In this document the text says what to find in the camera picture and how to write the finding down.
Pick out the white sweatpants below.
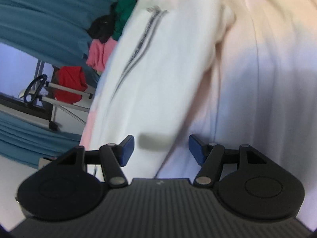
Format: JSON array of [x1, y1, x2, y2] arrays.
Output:
[[81, 0, 234, 180]]

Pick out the pastel duvet bedding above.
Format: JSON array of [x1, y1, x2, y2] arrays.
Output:
[[79, 0, 317, 225]]

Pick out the red garment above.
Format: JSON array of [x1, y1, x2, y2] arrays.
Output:
[[53, 66, 88, 104]]

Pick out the blue curtain left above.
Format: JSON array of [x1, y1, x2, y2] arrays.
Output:
[[0, 112, 81, 168]]

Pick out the blue curtain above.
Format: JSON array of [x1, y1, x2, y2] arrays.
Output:
[[1, 0, 117, 65], [0, 112, 81, 168]]

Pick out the pink garment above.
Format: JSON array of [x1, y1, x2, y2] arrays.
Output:
[[86, 37, 117, 72]]

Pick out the dark framed window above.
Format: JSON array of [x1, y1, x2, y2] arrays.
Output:
[[1, 44, 54, 127]]

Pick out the black garment pile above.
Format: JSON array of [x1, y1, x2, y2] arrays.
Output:
[[87, 2, 118, 44]]

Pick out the green garment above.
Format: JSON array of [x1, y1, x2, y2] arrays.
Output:
[[112, 0, 137, 41]]

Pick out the blue curtain right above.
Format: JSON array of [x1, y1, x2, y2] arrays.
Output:
[[1, 0, 117, 65]]

